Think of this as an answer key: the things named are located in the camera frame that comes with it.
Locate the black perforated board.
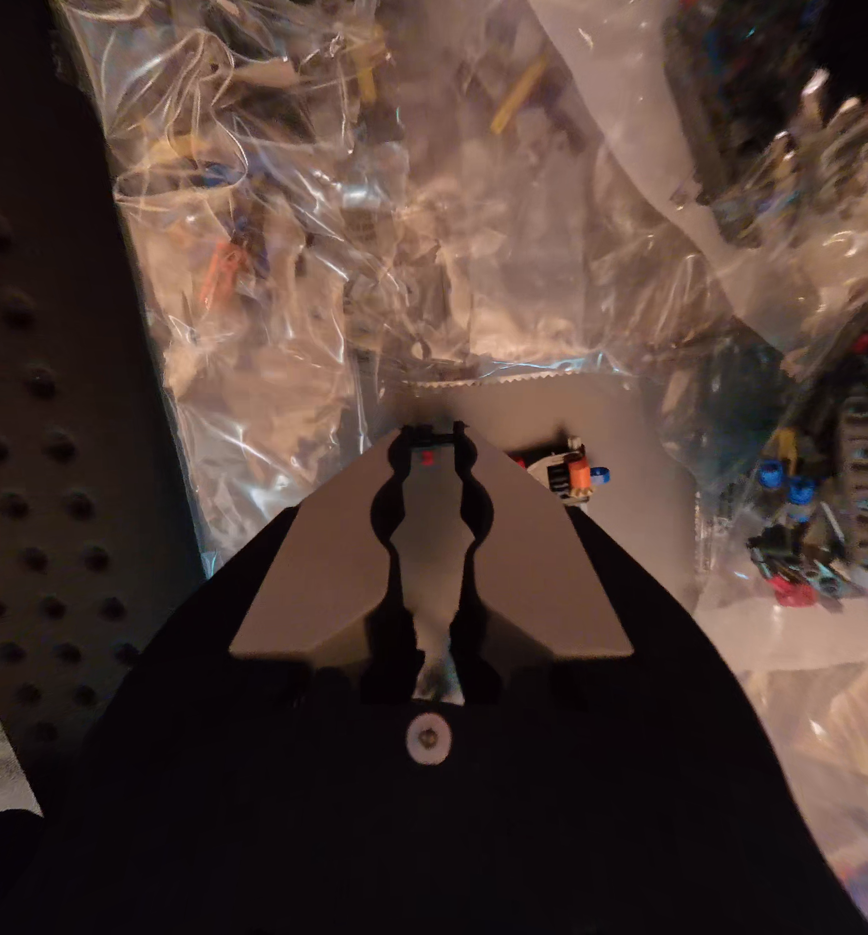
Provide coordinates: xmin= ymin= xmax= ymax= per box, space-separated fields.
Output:
xmin=0 ymin=0 xmax=208 ymax=812

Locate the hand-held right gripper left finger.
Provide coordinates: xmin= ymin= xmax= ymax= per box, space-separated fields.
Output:
xmin=228 ymin=427 xmax=426 ymax=706

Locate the large white-label lego parts bag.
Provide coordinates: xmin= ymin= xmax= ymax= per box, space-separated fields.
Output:
xmin=551 ymin=0 xmax=868 ymax=935

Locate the clear bag of mixed parts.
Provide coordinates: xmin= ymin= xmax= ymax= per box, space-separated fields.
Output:
xmin=57 ymin=0 xmax=705 ymax=574

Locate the crumpled clear wrapper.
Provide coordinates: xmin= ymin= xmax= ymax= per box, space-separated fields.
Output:
xmin=413 ymin=606 xmax=467 ymax=706

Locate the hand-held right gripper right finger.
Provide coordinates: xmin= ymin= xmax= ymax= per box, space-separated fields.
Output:
xmin=448 ymin=421 xmax=636 ymax=706

